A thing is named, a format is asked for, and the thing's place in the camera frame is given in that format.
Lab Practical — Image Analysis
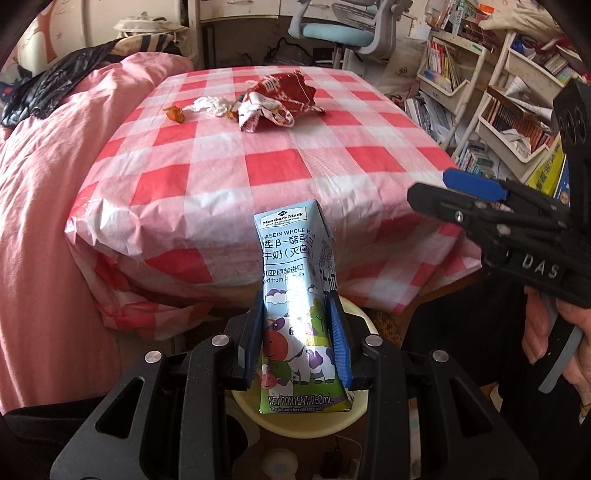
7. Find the black plastic bag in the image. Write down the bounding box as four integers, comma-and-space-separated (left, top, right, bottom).
2, 39, 125, 130

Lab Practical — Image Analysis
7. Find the yellow plastic bin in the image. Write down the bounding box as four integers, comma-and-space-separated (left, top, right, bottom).
229, 295, 376, 437

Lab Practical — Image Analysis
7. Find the red snack wrapper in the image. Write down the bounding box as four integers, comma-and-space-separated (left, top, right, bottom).
238, 70, 326, 134

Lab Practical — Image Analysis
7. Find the row of books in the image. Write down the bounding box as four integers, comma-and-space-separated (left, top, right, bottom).
425, 39, 462, 90
485, 97, 555, 153

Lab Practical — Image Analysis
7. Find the beige cloth bag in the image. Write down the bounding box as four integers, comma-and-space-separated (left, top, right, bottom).
113, 17, 190, 40

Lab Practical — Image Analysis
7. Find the pink duvet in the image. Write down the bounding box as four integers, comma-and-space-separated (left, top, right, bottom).
0, 52, 195, 416

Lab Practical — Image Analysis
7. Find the striped pillow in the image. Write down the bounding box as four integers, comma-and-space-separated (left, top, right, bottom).
115, 34, 195, 65

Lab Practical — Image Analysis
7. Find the white tote bag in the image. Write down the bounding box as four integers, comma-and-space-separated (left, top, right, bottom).
379, 39, 430, 97

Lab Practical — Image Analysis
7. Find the stack of floor books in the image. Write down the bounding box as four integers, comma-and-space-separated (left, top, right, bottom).
455, 141, 499, 178

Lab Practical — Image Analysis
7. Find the white tissue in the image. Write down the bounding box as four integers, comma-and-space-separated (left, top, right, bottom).
185, 96, 241, 120

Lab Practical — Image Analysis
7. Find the white book rack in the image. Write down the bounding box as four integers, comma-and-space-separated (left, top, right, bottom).
416, 28, 491, 148
475, 32, 587, 185

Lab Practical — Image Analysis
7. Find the tree print headboard panel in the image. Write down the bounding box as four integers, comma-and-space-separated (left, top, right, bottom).
0, 0, 63, 75

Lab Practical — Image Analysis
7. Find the white desk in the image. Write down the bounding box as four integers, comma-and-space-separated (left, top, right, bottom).
198, 0, 296, 28

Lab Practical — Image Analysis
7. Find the blue milk carton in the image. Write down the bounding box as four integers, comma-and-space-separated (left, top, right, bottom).
253, 199, 352, 415

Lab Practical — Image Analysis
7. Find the yellow book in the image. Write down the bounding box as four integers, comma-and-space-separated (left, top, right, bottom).
526, 148, 570, 200

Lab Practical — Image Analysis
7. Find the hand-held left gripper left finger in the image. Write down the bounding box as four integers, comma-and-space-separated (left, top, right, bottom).
50, 292, 265, 480

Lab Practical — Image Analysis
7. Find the grey blue office chair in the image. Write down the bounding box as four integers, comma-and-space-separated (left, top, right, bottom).
288, 0, 402, 58

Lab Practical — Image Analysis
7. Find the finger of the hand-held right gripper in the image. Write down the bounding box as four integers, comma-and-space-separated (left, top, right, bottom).
442, 169, 568, 217
407, 182, 514, 246

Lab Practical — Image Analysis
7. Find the red checked tablecloth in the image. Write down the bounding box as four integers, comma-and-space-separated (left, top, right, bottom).
69, 65, 481, 330

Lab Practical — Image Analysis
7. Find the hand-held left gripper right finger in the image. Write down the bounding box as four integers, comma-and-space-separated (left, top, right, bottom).
325, 295, 539, 480

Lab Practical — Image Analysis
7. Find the person's right hand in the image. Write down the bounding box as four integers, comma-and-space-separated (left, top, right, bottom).
523, 285, 591, 416

